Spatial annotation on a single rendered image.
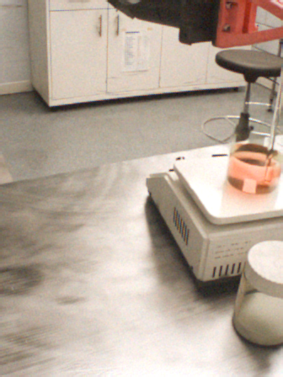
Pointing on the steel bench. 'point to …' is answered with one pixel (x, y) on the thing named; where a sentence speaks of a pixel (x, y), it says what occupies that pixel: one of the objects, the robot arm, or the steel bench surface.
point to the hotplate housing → (207, 232)
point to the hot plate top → (269, 205)
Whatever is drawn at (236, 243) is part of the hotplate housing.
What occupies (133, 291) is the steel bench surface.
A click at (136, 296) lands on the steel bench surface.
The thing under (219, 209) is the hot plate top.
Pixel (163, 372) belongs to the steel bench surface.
